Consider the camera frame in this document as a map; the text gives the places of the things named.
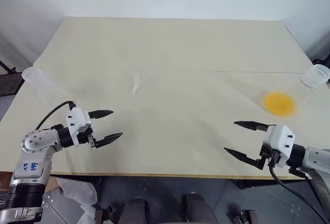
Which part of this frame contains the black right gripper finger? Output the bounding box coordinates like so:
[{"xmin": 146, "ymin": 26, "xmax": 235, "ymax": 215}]
[
  {"xmin": 234, "ymin": 121, "xmax": 276, "ymax": 132},
  {"xmin": 223, "ymin": 147, "xmax": 266, "ymax": 171}
]

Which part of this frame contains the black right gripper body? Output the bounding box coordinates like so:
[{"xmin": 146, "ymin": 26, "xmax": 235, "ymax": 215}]
[{"xmin": 259, "ymin": 141, "xmax": 282, "ymax": 168}]

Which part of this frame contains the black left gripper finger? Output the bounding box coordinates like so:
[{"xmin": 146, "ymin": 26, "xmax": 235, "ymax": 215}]
[
  {"xmin": 87, "ymin": 109, "xmax": 114, "ymax": 120},
  {"xmin": 93, "ymin": 132, "xmax": 124, "ymax": 149}
]

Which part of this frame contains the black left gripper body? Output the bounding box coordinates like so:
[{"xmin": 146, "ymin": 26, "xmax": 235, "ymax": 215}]
[{"xmin": 76, "ymin": 126, "xmax": 98, "ymax": 149}]

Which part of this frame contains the clear cup with orange juice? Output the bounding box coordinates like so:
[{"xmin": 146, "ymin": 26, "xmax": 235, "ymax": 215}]
[{"xmin": 262, "ymin": 63, "xmax": 330, "ymax": 118}]

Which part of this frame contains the tall clear plastic cup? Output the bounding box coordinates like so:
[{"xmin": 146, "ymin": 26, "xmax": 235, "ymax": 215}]
[{"xmin": 21, "ymin": 66, "xmax": 68, "ymax": 98}]

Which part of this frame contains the clear plastic bag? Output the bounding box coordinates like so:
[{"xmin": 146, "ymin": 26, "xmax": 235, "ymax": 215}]
[{"xmin": 56, "ymin": 177, "xmax": 98, "ymax": 224}]

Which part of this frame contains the black red clamp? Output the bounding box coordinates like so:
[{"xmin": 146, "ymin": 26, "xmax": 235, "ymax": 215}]
[
  {"xmin": 96, "ymin": 204, "xmax": 122, "ymax": 224},
  {"xmin": 227, "ymin": 208, "xmax": 259, "ymax": 224}
]

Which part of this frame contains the dark rounded shape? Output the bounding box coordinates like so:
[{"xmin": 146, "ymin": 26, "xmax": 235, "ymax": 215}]
[
  {"xmin": 181, "ymin": 193, "xmax": 219, "ymax": 224},
  {"xmin": 120, "ymin": 197, "xmax": 147, "ymax": 224}
]

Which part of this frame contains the grey metal box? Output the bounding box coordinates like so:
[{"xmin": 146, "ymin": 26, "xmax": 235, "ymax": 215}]
[{"xmin": 42, "ymin": 188, "xmax": 79, "ymax": 224}]

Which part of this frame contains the black mesh tray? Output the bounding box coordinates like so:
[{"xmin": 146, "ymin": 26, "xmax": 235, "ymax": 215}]
[{"xmin": 0, "ymin": 71, "xmax": 24, "ymax": 97}]

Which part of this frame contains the black tripod stand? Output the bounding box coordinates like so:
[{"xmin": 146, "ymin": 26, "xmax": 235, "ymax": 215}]
[{"xmin": 0, "ymin": 59, "xmax": 17, "ymax": 74}]

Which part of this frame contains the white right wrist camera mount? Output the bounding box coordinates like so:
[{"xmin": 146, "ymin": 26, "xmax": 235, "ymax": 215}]
[{"xmin": 265, "ymin": 124, "xmax": 297, "ymax": 169}]

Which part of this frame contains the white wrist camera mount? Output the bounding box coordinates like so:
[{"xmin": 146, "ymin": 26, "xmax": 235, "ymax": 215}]
[
  {"xmin": 65, "ymin": 107, "xmax": 93, "ymax": 148},
  {"xmin": 265, "ymin": 124, "xmax": 297, "ymax": 169}
]

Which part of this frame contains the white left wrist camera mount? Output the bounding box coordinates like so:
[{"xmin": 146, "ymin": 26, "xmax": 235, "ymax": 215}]
[{"xmin": 65, "ymin": 107, "xmax": 93, "ymax": 148}]

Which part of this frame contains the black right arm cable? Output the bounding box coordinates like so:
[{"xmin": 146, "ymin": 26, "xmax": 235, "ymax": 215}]
[{"xmin": 268, "ymin": 156, "xmax": 329, "ymax": 224}]

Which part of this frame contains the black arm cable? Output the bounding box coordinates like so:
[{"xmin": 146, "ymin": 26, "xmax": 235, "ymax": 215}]
[
  {"xmin": 35, "ymin": 101, "xmax": 77, "ymax": 130},
  {"xmin": 268, "ymin": 156, "xmax": 329, "ymax": 224}
]

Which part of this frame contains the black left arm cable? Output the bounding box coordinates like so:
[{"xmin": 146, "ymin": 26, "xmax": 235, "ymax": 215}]
[{"xmin": 35, "ymin": 101, "xmax": 77, "ymax": 130}]

